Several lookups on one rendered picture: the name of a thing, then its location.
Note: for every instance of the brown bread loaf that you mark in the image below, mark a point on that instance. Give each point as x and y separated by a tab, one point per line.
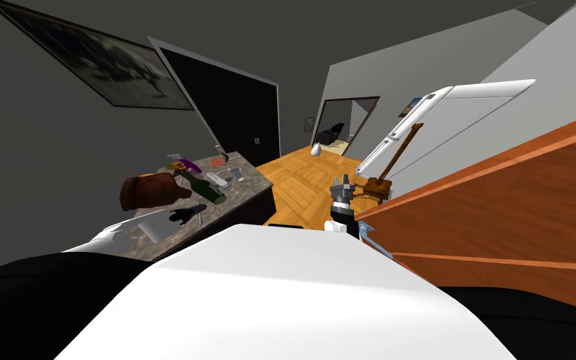
150	192

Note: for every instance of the small dark wall picture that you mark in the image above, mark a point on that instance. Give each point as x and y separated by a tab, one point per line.
309	125

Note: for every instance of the marble top table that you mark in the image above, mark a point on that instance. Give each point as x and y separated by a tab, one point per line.
248	185

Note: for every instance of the black double door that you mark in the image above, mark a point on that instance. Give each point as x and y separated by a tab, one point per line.
233	110

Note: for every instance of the clear glass cup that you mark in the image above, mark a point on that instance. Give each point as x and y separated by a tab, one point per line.
237	174

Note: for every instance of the red book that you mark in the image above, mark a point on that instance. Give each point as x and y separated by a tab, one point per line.
217	162

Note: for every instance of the blue wall picture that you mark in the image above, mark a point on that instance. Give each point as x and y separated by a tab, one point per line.
410	107

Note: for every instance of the white vase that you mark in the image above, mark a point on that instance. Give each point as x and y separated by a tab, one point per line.
316	149

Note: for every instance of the green bottle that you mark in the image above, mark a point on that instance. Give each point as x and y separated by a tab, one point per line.
205	189

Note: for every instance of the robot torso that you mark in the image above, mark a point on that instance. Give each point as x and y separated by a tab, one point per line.
278	300

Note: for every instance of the brown wooden chair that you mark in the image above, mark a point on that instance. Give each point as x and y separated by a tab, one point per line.
380	187

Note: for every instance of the white oblong object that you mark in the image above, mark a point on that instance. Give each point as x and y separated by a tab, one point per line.
217	180

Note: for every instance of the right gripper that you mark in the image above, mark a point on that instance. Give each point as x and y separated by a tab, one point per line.
343	192

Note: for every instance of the purple object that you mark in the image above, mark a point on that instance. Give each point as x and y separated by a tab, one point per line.
189	166

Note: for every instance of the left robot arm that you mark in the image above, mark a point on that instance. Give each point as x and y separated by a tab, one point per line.
18	300

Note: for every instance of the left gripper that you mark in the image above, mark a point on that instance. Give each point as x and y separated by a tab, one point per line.
184	215

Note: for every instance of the white refrigerator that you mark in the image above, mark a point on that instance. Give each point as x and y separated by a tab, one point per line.
448	125

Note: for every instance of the large dark framed picture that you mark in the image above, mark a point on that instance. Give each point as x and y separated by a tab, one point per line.
103	65

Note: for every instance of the orange wooden cabinet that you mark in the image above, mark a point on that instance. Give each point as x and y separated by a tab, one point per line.
518	210

